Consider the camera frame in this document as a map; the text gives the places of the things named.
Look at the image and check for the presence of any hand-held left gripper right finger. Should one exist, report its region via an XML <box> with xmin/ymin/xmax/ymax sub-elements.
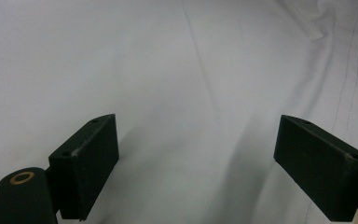
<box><xmin>273</xmin><ymin>114</ymin><xmax>358</xmax><ymax>223</ymax></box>

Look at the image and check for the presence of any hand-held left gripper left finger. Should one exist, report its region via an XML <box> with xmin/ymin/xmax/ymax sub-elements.
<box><xmin>48</xmin><ymin>113</ymin><xmax>120</xmax><ymax>222</ymax></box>

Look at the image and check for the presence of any white t-shirt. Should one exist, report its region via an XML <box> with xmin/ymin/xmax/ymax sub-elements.
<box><xmin>0</xmin><ymin>0</ymin><xmax>358</xmax><ymax>224</ymax></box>

